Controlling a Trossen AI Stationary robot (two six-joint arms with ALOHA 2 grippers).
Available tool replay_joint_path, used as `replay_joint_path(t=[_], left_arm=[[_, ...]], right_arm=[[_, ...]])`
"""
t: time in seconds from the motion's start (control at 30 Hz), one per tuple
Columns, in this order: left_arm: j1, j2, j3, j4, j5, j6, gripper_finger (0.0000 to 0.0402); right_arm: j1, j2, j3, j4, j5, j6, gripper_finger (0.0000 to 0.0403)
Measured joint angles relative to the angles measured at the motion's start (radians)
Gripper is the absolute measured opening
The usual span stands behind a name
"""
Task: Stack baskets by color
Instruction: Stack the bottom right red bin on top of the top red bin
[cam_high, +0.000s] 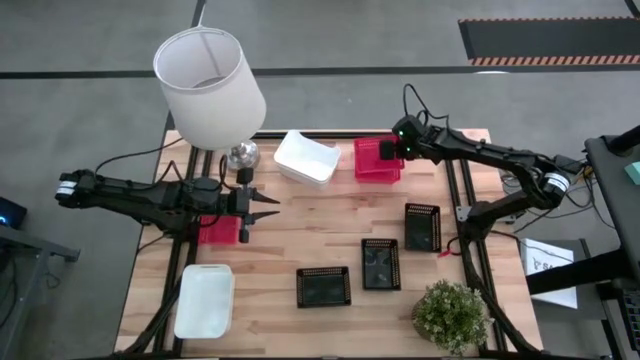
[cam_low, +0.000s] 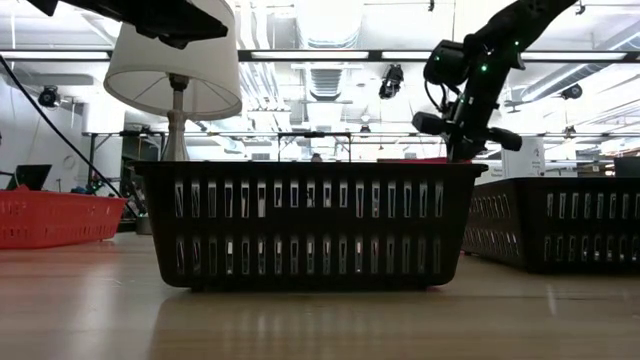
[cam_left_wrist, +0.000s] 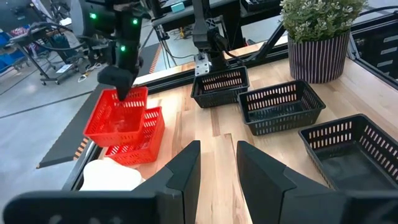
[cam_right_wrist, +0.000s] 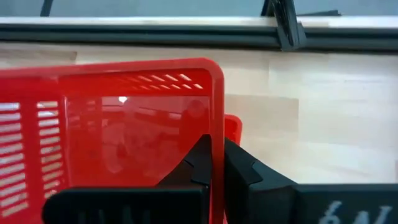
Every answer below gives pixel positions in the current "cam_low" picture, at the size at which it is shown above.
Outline black overhead camera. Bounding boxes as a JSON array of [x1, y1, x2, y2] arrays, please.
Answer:
[[378, 63, 405, 100]]

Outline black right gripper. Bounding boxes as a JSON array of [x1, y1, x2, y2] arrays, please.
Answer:
[[412, 94, 523, 164]]

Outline black box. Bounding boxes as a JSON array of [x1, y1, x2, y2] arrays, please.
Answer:
[[613, 157, 640, 179]]

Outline grey horizontal rail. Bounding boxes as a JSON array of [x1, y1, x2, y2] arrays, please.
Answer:
[[82, 130, 640, 147]]

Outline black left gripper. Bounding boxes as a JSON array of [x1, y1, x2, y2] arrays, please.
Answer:
[[27, 0, 229, 50]]

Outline white shade table lamp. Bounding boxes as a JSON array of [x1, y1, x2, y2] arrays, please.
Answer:
[[103, 0, 244, 162]]

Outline black slotted plastic basket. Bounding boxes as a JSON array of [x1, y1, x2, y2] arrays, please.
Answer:
[[132, 160, 489, 292], [462, 177, 640, 275]]

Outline dark cabinet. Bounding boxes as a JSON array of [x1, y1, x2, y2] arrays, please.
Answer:
[[121, 135, 164, 162]]

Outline silver ceiling air duct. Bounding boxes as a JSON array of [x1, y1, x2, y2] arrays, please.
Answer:
[[294, 0, 365, 101]]

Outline white numbered sign box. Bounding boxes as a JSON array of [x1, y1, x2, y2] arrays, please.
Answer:
[[501, 137, 546, 179]]

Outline black tilted monitor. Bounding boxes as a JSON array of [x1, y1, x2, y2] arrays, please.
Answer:
[[5, 163, 53, 191]]

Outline black diagonal cable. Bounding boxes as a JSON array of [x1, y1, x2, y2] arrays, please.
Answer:
[[0, 53, 139, 219]]

